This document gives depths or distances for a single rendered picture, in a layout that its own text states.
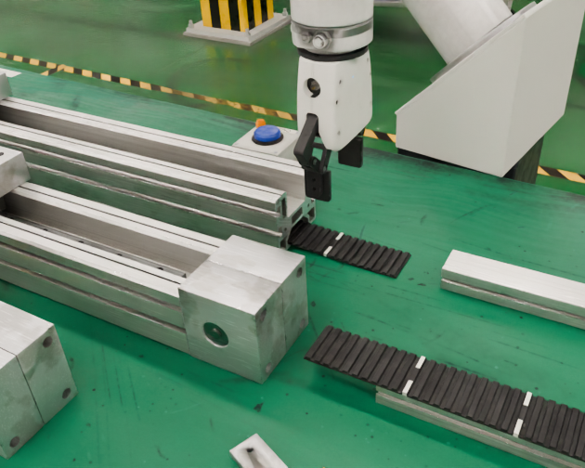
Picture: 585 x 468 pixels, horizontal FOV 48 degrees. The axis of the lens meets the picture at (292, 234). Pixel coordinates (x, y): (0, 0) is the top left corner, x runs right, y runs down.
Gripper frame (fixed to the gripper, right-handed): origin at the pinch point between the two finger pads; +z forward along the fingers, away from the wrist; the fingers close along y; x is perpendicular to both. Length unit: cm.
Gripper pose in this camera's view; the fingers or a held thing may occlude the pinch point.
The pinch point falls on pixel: (334, 172)
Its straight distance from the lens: 78.4
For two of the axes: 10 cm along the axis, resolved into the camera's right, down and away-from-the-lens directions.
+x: -8.7, -2.5, 4.3
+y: 4.9, -5.2, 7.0
